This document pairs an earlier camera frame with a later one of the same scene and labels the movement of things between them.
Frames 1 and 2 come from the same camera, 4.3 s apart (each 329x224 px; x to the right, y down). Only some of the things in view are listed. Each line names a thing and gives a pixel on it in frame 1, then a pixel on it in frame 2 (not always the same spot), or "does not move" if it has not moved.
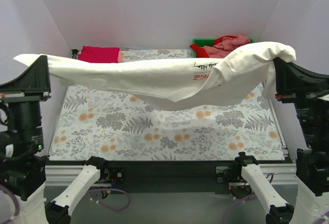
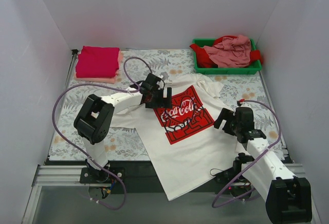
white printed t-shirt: [178, 84] → [186, 147]
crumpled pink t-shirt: [219, 49] does not move
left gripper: [24, 93] → [159, 101]
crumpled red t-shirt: [202, 52] does not move
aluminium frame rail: [67, 175] does not move
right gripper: [302, 94] → [226, 120]
